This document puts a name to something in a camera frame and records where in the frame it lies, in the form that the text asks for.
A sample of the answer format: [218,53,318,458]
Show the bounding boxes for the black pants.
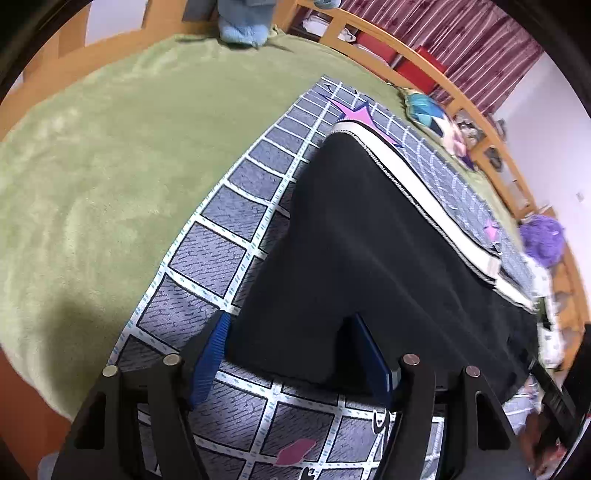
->
[228,121,538,402]

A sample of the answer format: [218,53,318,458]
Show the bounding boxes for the person right hand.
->
[518,412,566,477]

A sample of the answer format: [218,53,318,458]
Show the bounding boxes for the white dotted pillow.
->
[522,254,565,370]

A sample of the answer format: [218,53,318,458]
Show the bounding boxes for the grey checked quilt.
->
[113,77,540,479]

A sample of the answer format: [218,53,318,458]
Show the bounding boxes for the purple plush toy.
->
[519,214,565,269]

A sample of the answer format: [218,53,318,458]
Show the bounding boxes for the green fleece bed sheet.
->
[0,27,528,421]

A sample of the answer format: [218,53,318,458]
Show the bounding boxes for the colourful geometric pillow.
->
[402,88,476,171]

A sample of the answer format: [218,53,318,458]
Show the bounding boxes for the red chair right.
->
[394,46,447,94]

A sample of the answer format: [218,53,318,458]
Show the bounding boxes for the red chair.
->
[394,46,447,94]
[356,32,398,64]

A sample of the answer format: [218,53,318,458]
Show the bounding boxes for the red chair left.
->
[356,32,398,64]

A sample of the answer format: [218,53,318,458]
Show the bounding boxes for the light blue fleece garment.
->
[216,0,343,49]

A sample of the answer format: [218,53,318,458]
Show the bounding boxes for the maroon curtain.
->
[341,0,544,115]

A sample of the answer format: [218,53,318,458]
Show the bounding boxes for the wooden bed frame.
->
[1,1,590,479]

